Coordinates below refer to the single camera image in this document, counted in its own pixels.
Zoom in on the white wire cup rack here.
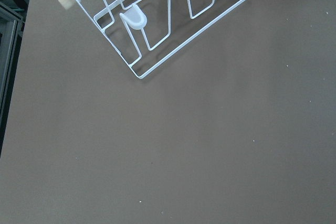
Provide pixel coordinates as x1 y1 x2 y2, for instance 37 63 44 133
57 0 249 80

